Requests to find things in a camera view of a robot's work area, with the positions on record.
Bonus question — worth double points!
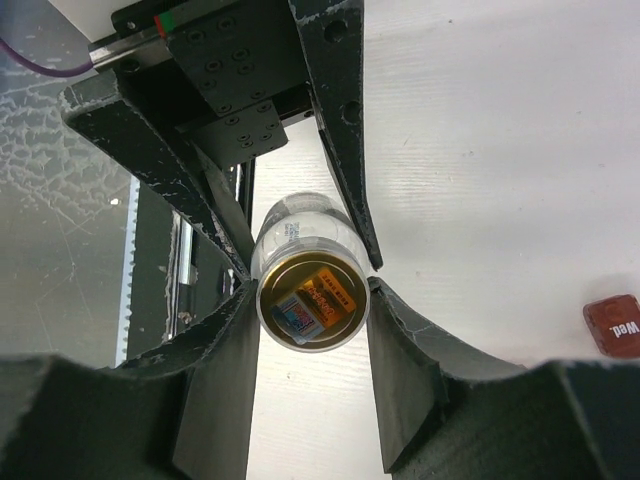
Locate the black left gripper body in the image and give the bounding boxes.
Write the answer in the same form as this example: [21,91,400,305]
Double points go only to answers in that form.
[89,1,313,168]

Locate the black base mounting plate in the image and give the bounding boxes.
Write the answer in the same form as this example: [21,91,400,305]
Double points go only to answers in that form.
[126,181,237,360]

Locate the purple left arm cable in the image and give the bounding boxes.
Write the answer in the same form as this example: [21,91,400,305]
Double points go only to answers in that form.
[0,37,96,79]

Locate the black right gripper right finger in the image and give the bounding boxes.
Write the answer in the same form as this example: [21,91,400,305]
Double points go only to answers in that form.
[367,277,639,479]

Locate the gold bottle cap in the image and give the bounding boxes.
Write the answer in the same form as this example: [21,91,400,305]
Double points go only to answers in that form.
[256,251,370,353]

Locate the red Wed pill box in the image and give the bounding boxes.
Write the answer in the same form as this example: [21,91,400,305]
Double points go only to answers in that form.
[583,294,639,359]

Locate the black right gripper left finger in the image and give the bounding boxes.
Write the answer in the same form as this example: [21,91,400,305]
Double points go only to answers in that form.
[1,282,260,479]

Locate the clear pill bottle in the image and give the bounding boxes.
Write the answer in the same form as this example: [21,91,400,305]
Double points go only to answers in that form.
[251,192,370,353]

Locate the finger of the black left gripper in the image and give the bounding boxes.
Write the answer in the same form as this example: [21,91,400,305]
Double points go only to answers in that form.
[288,1,383,270]
[59,79,254,280]

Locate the light blue cable duct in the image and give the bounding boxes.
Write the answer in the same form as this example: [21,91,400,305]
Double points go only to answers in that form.
[114,178,140,366]

